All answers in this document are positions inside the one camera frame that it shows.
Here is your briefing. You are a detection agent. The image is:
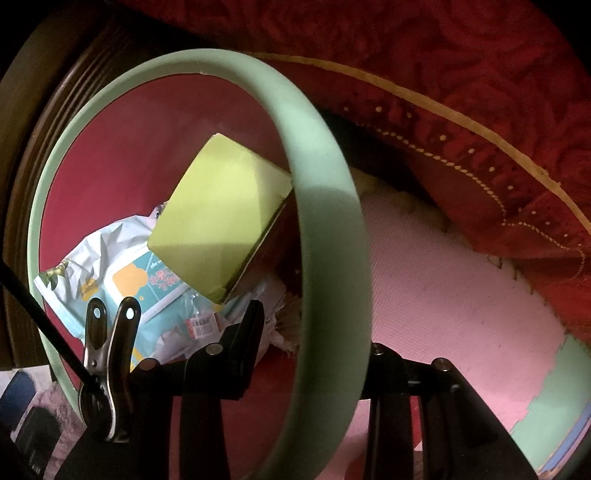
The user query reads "green foam floor mat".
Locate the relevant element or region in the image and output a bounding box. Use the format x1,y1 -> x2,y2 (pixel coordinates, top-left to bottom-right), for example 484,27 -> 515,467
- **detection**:
510,335 -> 591,474

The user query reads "black device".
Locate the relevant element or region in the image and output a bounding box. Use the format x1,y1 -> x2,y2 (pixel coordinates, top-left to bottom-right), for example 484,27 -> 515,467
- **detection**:
14,406 -> 63,462

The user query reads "red embroidered bed skirt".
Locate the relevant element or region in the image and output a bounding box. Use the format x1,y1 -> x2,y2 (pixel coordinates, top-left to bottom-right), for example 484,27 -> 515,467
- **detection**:
117,0 -> 591,344

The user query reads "red bin with green rim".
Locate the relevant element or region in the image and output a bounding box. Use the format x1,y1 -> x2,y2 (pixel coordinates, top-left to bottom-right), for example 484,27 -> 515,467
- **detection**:
27,48 -> 376,480

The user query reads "black cable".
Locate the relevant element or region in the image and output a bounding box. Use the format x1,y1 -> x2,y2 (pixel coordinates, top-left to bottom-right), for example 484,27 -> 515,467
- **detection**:
0,261 -> 100,386

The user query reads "teal wet wipes pack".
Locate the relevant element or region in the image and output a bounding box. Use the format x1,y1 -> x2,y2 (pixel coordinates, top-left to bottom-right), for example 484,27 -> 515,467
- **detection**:
33,215 -> 232,372

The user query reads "yellow-green and white carton box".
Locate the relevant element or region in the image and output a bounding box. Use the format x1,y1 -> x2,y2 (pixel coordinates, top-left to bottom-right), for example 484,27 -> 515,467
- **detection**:
148,133 -> 295,305

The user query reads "dark wooden nightstand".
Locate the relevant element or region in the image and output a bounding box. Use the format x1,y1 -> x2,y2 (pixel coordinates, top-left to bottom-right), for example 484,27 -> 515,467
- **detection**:
0,0 -> 158,370

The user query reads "blue white box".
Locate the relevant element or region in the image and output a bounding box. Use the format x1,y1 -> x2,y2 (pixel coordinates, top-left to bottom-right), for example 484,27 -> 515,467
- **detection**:
0,364 -> 61,480

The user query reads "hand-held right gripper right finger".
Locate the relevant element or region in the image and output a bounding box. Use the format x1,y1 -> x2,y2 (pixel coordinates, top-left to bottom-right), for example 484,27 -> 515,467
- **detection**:
359,342 -> 539,480

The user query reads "metal spring clip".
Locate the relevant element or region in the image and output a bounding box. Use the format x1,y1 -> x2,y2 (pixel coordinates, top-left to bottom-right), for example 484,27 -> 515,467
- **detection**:
78,296 -> 142,445

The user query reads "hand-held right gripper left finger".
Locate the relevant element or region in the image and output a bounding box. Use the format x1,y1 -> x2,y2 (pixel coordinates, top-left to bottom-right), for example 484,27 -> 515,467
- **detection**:
55,300 -> 266,480

